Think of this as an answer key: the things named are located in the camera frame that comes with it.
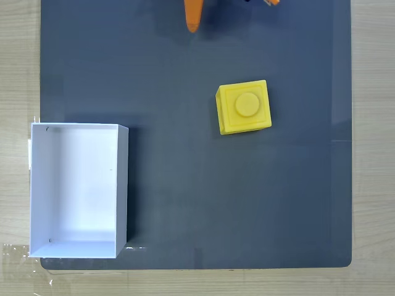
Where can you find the white open cardboard box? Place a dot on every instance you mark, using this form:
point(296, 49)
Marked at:
point(77, 191)

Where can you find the orange camera mount with board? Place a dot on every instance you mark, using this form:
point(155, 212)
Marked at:
point(271, 2)

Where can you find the dark grey table mat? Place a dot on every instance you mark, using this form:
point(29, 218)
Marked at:
point(216, 200)

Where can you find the yellow block with round stud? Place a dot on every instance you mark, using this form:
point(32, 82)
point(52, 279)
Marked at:
point(245, 106)

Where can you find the clear adhesive tape patch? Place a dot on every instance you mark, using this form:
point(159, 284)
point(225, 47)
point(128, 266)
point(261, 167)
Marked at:
point(18, 265)

